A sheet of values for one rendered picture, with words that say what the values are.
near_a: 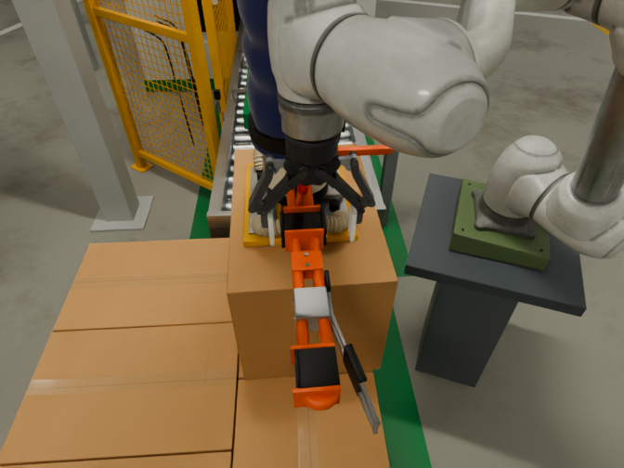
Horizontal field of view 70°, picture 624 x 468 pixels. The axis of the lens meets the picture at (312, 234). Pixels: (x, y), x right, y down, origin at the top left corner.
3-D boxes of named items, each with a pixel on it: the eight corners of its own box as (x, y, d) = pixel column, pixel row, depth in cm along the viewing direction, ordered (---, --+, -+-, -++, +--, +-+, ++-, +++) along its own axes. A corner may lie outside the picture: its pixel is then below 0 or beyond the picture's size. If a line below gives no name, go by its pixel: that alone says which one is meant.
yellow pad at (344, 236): (308, 165, 137) (308, 151, 134) (340, 163, 138) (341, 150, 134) (318, 243, 113) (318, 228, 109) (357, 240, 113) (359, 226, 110)
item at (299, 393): (291, 360, 77) (290, 344, 73) (333, 357, 77) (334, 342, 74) (293, 408, 71) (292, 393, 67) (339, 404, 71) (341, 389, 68)
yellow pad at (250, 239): (246, 168, 136) (244, 154, 132) (279, 167, 136) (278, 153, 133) (243, 247, 111) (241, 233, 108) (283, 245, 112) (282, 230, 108)
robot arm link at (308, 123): (276, 75, 61) (279, 114, 65) (277, 107, 55) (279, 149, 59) (342, 73, 62) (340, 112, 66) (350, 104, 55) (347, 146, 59)
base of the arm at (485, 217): (526, 192, 148) (532, 179, 144) (536, 240, 133) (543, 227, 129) (470, 183, 150) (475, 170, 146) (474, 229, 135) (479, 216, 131)
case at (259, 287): (247, 238, 172) (234, 149, 145) (349, 231, 175) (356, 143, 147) (244, 381, 129) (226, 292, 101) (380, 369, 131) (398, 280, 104)
